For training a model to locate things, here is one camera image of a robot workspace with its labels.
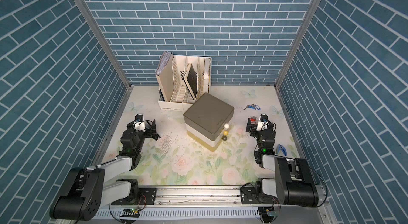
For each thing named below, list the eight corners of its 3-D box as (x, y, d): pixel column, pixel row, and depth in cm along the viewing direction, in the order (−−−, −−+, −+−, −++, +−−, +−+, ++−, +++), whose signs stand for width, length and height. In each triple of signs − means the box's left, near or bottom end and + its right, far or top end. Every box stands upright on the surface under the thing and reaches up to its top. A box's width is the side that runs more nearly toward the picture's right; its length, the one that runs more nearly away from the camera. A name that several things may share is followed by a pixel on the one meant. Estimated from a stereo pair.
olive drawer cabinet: (184, 136, 96) (179, 116, 80) (206, 112, 108) (206, 91, 91) (213, 157, 88) (214, 140, 71) (234, 128, 99) (238, 108, 83)
